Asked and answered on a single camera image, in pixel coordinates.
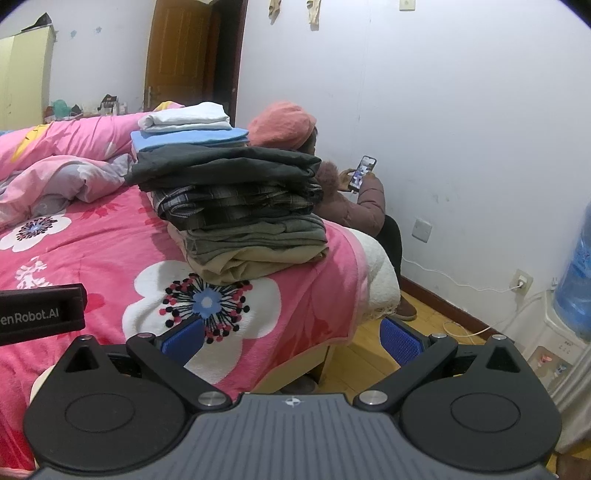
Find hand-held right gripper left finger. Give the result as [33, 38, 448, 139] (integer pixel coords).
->
[55, 316, 234, 411]

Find stack of folded clothes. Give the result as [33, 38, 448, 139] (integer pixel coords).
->
[124, 102, 331, 284]

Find brown wooden door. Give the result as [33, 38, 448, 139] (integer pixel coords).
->
[143, 0, 250, 127]

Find pale yellow wardrobe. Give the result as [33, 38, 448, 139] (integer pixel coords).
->
[0, 23, 56, 132]

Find white wall socket with charger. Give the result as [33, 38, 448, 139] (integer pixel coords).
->
[510, 269, 534, 296]

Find white fleece bed sheet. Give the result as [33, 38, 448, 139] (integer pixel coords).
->
[344, 228, 402, 324]

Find blue water bottle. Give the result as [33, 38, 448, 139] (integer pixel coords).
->
[551, 198, 591, 342]

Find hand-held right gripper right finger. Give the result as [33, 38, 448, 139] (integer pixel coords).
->
[353, 316, 525, 412]

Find wooden bed frame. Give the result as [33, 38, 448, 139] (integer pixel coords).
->
[252, 344, 338, 395]

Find white water dispenser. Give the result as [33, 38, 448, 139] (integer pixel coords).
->
[526, 288, 591, 457]

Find pink patchwork quilt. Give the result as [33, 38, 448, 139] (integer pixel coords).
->
[0, 104, 185, 232]

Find pink floral blanket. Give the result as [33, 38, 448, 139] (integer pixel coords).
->
[0, 182, 370, 472]

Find white charging cable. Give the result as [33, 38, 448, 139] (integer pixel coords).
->
[401, 256, 525, 340]

